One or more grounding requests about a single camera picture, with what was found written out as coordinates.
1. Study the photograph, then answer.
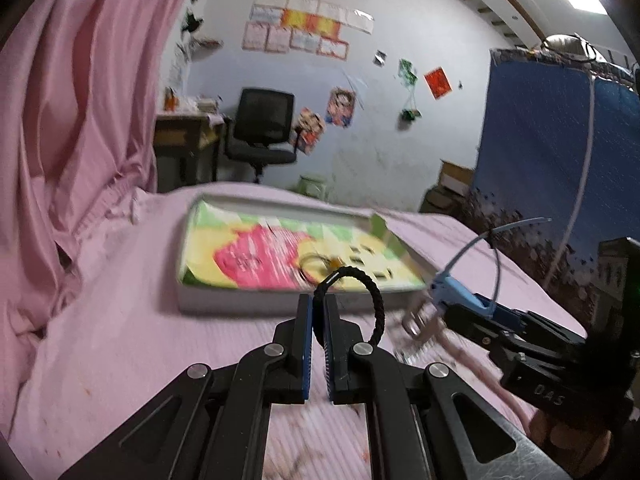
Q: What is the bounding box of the green hanging ornament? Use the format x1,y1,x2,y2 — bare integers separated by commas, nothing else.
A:
399,84,422,124

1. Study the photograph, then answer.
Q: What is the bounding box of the family cartoon poster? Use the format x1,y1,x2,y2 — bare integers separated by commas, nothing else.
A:
290,107,326,155

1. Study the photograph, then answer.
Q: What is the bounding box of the red diamond paper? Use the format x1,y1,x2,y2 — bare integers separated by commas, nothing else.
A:
424,67,451,100

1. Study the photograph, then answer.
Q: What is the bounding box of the cartoon character poster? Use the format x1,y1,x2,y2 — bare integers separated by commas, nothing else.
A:
324,88,357,128

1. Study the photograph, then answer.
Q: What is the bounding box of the pink curtain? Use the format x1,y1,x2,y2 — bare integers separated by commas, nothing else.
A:
1,0,184,434

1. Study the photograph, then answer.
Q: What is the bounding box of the white cord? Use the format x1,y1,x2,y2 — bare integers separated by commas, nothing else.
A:
541,71,598,291

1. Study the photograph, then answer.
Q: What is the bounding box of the cardboard boxes stack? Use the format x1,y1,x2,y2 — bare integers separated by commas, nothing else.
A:
419,160,474,217

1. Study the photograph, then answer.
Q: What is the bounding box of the blue starry curtain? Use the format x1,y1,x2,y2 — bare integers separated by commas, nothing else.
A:
464,49,639,330

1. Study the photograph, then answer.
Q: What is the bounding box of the wall certificates cluster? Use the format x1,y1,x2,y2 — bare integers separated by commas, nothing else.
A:
241,0,374,61

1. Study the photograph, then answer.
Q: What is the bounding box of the right hand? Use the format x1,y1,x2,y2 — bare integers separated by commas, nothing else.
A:
528,411,612,479

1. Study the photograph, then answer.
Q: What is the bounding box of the green plastic stool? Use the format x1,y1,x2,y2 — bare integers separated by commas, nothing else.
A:
297,174,326,200

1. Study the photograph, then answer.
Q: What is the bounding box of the black office chair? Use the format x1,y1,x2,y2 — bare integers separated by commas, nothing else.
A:
224,87,297,184

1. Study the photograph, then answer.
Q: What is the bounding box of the dark elastic with yellow bead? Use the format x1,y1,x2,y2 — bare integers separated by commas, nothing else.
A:
297,254,344,285

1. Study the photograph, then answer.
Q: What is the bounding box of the beige hair claw clip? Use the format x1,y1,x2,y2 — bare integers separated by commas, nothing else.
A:
395,292,451,366

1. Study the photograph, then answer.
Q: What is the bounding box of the shallow grey cardboard box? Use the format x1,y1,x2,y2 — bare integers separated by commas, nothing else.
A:
177,194,435,316

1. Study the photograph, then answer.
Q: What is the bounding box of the wooden desk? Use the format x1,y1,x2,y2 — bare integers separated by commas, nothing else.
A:
153,112,227,186

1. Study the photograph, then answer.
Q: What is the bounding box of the black hair tie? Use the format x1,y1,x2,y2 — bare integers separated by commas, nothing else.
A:
312,265,386,347

